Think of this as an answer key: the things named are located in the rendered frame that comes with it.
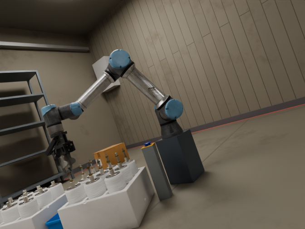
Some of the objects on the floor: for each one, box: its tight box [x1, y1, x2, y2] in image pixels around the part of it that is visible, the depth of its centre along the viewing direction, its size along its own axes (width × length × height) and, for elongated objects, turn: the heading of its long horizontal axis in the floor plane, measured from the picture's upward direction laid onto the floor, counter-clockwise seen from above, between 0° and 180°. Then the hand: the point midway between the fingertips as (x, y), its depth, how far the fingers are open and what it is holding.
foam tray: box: [0, 190, 68, 229], centre depth 132 cm, size 39×39×18 cm
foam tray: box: [57, 166, 154, 229], centre depth 121 cm, size 39×39×18 cm
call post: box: [142, 143, 172, 200], centre depth 122 cm, size 7×7×31 cm
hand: (66, 170), depth 112 cm, fingers open, 3 cm apart
